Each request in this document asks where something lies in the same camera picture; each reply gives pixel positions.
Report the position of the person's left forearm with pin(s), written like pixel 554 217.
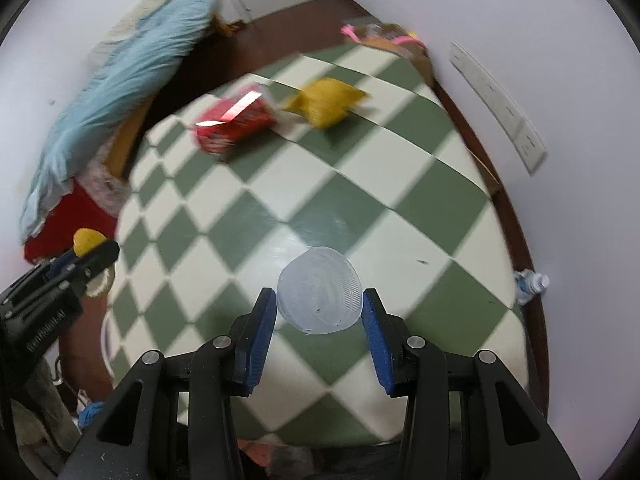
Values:
pixel 35 425

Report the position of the pink toy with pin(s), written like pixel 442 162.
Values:
pixel 352 32

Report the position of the white wall socket strip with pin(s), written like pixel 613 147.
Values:
pixel 505 110

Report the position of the red drink can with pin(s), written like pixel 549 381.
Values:
pixel 232 120

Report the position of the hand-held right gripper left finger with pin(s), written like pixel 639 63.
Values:
pixel 257 340

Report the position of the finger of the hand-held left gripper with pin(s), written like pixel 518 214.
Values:
pixel 60 264
pixel 97 260

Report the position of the blue cloth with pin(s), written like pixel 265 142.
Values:
pixel 91 411

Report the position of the clear plastic bottle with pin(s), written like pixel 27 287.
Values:
pixel 532 285

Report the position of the cardboard box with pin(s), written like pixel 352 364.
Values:
pixel 417 57

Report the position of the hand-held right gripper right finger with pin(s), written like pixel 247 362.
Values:
pixel 380 345

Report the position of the pink patterned cloth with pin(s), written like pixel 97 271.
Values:
pixel 107 185

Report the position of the wooden bed frame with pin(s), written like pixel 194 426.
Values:
pixel 127 140

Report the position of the clear plastic cup lid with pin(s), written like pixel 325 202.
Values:
pixel 320 290

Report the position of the green checkered table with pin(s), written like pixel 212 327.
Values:
pixel 350 200

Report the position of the red bed cloth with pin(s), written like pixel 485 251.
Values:
pixel 70 215

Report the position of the light blue blanket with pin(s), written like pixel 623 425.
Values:
pixel 130 80

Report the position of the yellow crumpled packet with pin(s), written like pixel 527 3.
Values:
pixel 325 101

